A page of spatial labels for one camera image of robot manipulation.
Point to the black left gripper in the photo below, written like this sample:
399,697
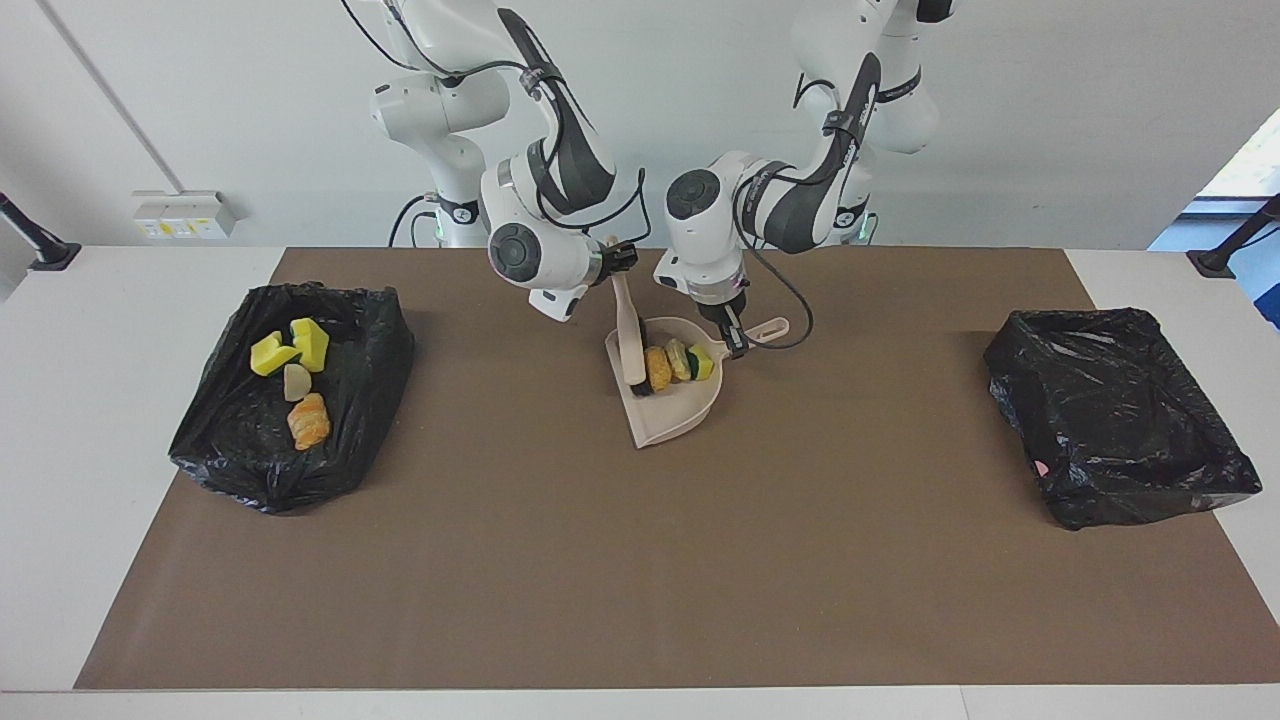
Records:
724,308

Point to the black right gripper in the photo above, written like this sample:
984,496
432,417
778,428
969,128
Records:
618,262

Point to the yellow sponge with green side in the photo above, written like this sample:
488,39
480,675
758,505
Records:
701,362

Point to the pale round bread piece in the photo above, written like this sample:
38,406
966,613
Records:
679,358

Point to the beige hand brush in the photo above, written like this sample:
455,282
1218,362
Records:
630,345

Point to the brown fried nugget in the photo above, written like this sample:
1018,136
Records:
657,368

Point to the beige plastic dustpan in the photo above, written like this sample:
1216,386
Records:
665,420

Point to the notched yellow sponge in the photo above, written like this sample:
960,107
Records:
312,348

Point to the pale bread chunk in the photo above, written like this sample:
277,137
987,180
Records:
297,382

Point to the striped orange croissant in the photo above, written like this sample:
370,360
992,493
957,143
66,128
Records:
308,422

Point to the thick yellow sponge block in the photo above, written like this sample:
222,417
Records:
272,353

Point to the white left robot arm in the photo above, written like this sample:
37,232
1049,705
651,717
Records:
700,250

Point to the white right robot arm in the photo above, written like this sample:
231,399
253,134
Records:
450,110

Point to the black bag-lined bin pink mark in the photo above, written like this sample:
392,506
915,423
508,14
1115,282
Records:
1110,420

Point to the brown table mat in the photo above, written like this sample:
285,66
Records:
640,620

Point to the white wall socket box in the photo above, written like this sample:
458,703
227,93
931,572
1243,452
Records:
180,215

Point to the white wall conduit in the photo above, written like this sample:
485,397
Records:
114,95

